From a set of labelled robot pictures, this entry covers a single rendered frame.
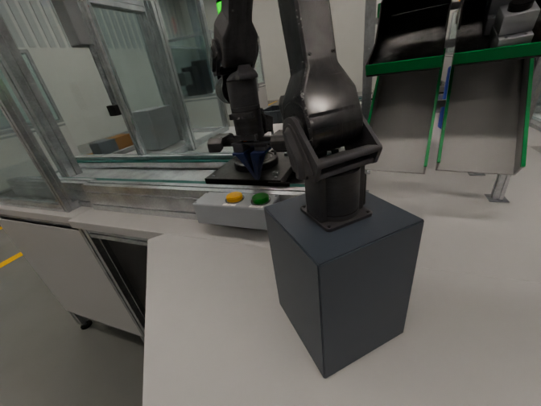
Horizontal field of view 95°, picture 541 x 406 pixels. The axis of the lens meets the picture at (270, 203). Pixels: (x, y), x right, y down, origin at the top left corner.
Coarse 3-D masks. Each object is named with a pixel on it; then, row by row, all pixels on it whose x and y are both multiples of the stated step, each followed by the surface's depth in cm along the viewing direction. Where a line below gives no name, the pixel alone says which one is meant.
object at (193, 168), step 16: (144, 160) 110; (160, 160) 107; (176, 160) 103; (192, 160) 100; (208, 160) 97; (224, 160) 95; (128, 176) 103; (144, 176) 100; (160, 176) 98; (176, 176) 95; (192, 176) 93; (288, 176) 80
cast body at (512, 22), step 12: (516, 0) 40; (528, 0) 38; (504, 12) 40; (516, 12) 39; (528, 12) 38; (504, 24) 40; (516, 24) 40; (528, 24) 40; (492, 36) 44; (504, 36) 41; (516, 36) 40; (528, 36) 40
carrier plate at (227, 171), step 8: (280, 152) 86; (232, 160) 86; (280, 160) 79; (288, 160) 78; (224, 168) 79; (232, 168) 78; (272, 168) 74; (280, 168) 73; (288, 168) 72; (208, 176) 75; (216, 176) 74; (224, 176) 73; (232, 176) 72; (240, 176) 71; (248, 176) 70; (264, 176) 69; (272, 176) 68; (280, 176) 67; (240, 184) 70; (248, 184) 69; (256, 184) 68; (264, 184) 68
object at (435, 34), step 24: (384, 0) 55; (408, 0) 61; (432, 0) 59; (384, 24) 59; (408, 24) 59; (432, 24) 55; (384, 48) 56; (408, 48) 52; (432, 48) 50; (384, 72) 50
